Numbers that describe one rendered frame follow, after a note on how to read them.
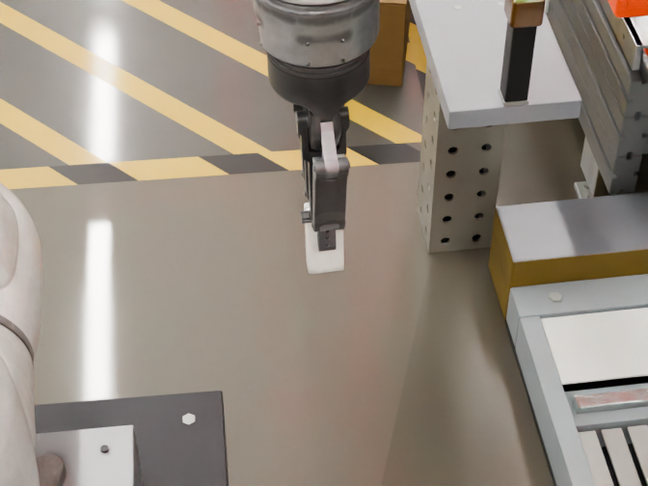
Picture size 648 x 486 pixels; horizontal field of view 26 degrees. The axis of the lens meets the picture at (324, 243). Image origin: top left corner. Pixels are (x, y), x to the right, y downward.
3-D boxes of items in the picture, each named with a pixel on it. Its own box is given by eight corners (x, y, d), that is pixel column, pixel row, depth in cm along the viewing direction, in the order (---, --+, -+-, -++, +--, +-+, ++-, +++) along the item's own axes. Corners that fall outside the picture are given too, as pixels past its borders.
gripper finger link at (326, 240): (334, 196, 111) (338, 221, 109) (335, 240, 115) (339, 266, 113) (314, 198, 111) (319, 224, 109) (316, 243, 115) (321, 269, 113)
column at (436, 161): (491, 247, 221) (517, 29, 191) (428, 253, 220) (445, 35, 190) (477, 203, 228) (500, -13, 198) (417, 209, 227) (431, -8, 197)
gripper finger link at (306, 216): (346, 100, 105) (349, 112, 104) (348, 211, 113) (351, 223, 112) (294, 105, 105) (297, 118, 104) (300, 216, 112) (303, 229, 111)
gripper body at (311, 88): (259, 7, 104) (266, 104, 110) (272, 77, 98) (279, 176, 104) (360, -3, 104) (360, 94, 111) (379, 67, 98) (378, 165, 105)
